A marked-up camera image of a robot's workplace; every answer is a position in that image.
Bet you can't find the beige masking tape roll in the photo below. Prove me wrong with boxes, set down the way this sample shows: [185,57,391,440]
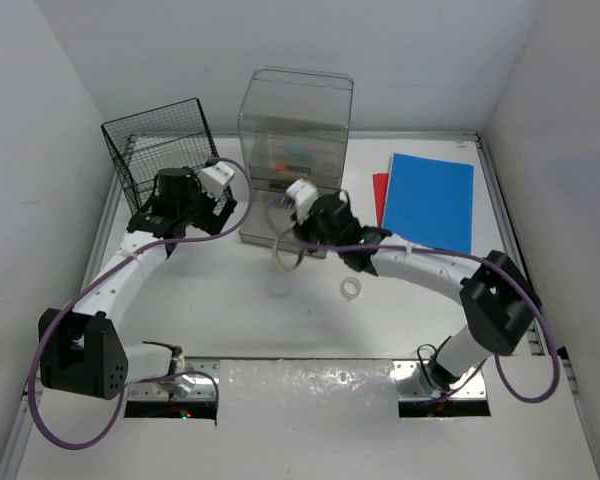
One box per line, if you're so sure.
[271,227,305,273]

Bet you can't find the black wire mesh shelf rack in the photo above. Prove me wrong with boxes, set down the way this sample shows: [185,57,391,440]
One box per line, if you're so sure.
[101,98,218,213]

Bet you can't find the orange black highlighter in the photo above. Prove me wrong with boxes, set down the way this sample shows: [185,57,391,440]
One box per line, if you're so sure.
[274,163,311,175]

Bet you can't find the red folder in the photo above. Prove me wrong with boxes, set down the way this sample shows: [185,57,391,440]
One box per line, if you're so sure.
[372,173,389,227]

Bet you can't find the blue glue stick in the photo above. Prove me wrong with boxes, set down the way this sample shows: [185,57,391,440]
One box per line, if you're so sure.
[285,145,314,158]

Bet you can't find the clear plastic drawer organizer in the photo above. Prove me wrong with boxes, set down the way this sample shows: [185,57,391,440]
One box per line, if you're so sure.
[238,66,354,247]

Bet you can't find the blue folder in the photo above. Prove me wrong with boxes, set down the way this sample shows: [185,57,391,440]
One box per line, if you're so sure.
[381,153,474,253]

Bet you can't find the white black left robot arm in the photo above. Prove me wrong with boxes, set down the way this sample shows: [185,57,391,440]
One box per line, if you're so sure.
[37,160,236,400]

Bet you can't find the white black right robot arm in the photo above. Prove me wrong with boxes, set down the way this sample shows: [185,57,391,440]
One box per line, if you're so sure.
[286,180,541,392]

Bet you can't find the clear tape roll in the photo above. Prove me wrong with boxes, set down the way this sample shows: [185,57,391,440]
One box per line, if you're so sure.
[339,277,362,301]

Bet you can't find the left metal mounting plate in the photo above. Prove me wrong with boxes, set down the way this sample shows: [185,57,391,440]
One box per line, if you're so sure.
[127,357,220,402]

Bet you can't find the metal mounting plate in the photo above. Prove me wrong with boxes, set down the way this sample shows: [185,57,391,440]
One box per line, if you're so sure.
[391,360,487,402]
[127,357,220,402]

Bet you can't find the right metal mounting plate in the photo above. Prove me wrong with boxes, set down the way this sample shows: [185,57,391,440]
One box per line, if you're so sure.
[391,360,487,402]

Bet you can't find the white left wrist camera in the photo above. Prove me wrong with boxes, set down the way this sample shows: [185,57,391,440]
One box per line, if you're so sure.
[197,162,235,199]

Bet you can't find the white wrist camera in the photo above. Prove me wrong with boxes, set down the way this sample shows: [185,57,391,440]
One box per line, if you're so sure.
[285,179,319,224]
[197,162,235,199]

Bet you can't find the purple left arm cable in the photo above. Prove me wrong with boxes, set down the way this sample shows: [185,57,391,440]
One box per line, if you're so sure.
[27,157,256,450]

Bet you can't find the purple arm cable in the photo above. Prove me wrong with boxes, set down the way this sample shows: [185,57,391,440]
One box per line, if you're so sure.
[265,193,562,404]
[27,157,256,450]

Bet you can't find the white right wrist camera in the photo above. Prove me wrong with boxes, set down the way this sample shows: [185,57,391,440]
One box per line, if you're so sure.
[285,179,319,224]

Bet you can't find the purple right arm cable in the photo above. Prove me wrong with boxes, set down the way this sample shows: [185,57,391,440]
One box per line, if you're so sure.
[265,193,562,404]

